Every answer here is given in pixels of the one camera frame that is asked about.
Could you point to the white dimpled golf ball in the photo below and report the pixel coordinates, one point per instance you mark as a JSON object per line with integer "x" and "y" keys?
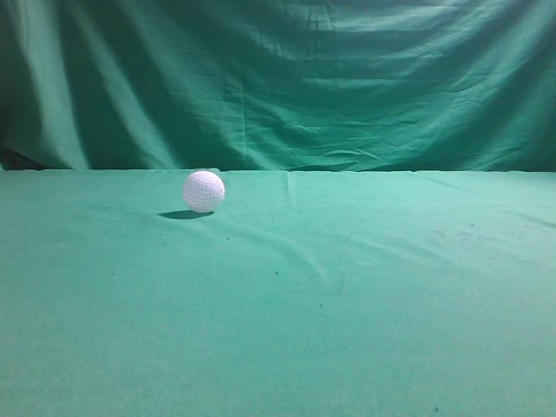
{"x": 203, "y": 191}

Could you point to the green table cloth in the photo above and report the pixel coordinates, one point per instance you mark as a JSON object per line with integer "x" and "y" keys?
{"x": 305, "y": 294}

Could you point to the green backdrop cloth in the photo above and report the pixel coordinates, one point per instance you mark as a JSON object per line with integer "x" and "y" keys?
{"x": 288, "y": 85}

